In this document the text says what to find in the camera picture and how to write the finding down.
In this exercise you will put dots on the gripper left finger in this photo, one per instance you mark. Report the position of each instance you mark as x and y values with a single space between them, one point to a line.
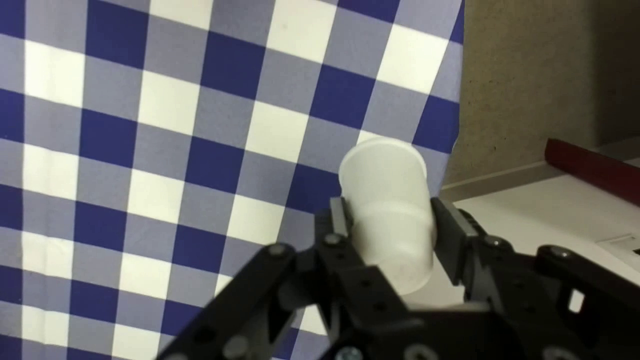
330 270

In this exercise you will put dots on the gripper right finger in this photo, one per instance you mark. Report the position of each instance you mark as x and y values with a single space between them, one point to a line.
505 280

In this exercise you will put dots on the white plastic cup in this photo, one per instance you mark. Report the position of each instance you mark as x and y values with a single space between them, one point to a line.
389 210

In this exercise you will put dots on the red bar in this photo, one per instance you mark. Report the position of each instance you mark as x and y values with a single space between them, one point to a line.
595 167

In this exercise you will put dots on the blue white checkered tablecloth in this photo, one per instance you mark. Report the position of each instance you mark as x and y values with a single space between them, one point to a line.
190 165

